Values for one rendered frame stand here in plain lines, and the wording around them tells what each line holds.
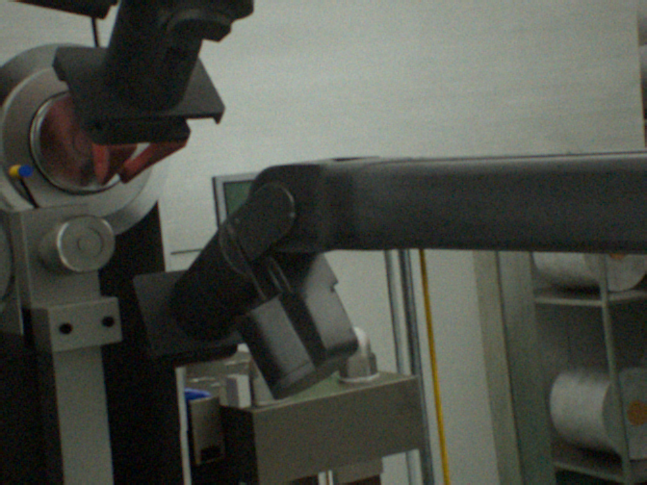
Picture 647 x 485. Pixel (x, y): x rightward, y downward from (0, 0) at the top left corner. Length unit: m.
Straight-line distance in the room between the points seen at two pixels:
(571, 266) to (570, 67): 2.60
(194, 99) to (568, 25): 0.88
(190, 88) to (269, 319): 0.17
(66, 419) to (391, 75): 0.72
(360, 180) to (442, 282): 3.65
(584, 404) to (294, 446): 3.32
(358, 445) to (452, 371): 3.42
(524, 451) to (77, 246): 1.07
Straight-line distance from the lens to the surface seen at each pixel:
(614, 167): 0.70
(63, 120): 0.96
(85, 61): 0.88
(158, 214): 1.01
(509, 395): 1.83
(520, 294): 1.82
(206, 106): 0.88
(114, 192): 0.98
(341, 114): 1.47
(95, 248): 0.89
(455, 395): 4.48
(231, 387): 1.03
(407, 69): 1.53
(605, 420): 4.27
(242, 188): 1.39
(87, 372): 0.93
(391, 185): 0.77
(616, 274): 4.28
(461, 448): 4.52
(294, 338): 0.84
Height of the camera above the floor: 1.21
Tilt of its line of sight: 3 degrees down
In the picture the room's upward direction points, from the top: 6 degrees counter-clockwise
